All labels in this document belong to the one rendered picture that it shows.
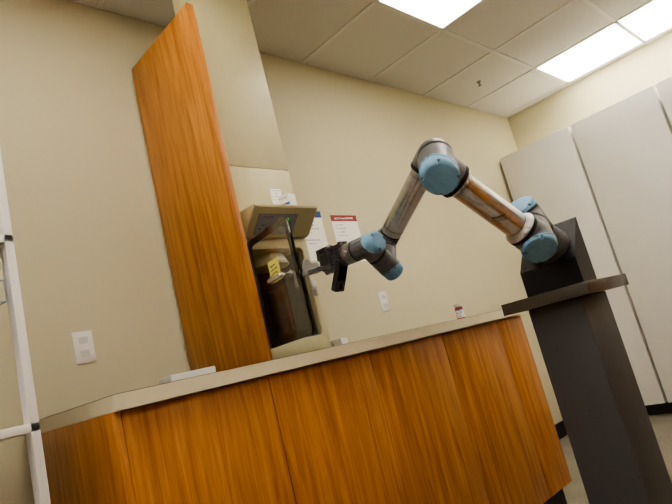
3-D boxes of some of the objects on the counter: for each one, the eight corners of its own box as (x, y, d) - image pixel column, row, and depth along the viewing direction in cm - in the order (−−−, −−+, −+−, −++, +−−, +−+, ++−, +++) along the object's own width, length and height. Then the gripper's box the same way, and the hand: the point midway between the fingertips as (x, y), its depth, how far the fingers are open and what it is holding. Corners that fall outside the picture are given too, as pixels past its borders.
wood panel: (193, 385, 225) (131, 69, 252) (200, 384, 227) (137, 70, 254) (266, 363, 192) (186, 2, 218) (273, 362, 194) (193, 4, 221)
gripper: (362, 240, 207) (325, 257, 220) (324, 241, 193) (287, 259, 207) (368, 262, 205) (331, 278, 219) (330, 265, 191) (293, 282, 205)
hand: (311, 276), depth 212 cm, fingers open, 14 cm apart
